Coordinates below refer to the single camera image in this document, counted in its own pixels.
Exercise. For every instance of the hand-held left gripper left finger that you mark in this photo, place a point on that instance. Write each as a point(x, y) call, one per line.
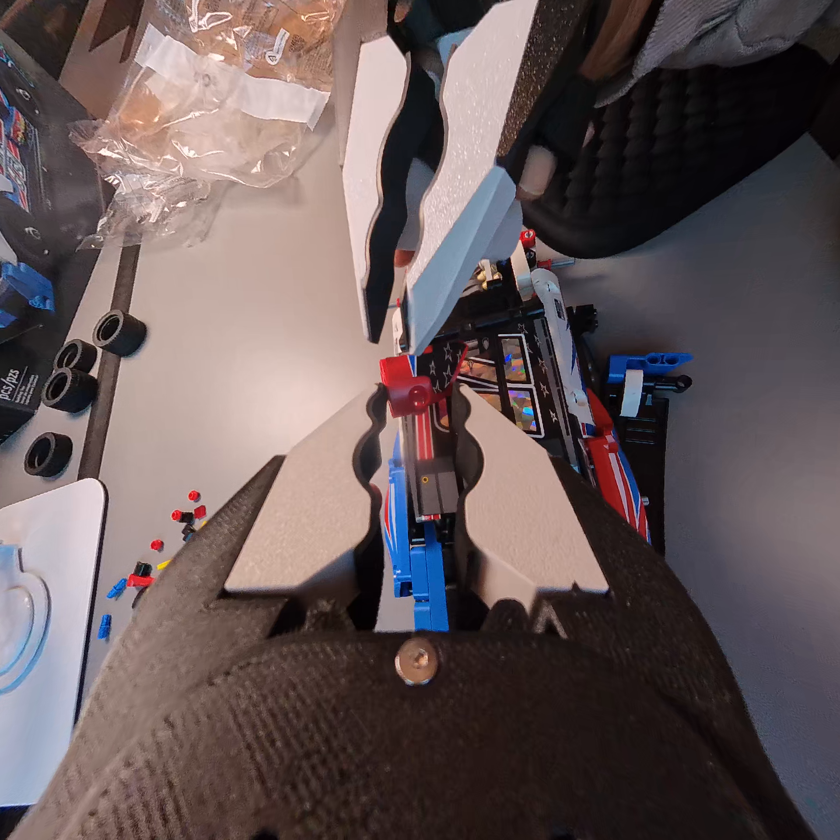
point(302, 518)

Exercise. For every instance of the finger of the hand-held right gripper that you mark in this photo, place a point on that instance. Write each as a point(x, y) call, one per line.
point(472, 131)
point(367, 131)

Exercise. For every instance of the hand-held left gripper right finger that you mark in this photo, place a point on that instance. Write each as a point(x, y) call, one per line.
point(525, 525)

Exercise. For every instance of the lego race car model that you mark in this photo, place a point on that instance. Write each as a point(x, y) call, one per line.
point(525, 394)

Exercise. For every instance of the red lego connector piece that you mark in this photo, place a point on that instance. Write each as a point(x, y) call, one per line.
point(403, 384)

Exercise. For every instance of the person's right forearm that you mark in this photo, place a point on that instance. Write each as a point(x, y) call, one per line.
point(722, 33)

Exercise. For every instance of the pile of small lego pieces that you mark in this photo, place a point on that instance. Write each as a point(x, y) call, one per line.
point(141, 577)

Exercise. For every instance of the black lego tyre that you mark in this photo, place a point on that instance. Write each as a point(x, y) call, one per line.
point(85, 354)
point(82, 394)
point(128, 334)
point(60, 456)

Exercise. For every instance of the black lego set box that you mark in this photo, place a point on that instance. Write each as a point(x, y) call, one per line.
point(26, 164)

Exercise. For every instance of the blue lego block assembly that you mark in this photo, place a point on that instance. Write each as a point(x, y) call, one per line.
point(23, 295)

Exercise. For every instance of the person's right hand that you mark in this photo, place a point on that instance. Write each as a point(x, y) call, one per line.
point(538, 172)

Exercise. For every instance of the clear bag with white label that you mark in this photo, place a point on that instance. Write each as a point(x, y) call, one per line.
point(216, 79)

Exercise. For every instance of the black knit cloth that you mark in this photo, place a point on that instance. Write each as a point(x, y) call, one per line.
point(689, 170)

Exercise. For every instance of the crumpled clear plastic bag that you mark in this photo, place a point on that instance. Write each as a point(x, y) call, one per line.
point(144, 190)

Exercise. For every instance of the white rounded board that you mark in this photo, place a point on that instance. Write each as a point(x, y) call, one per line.
point(72, 623)

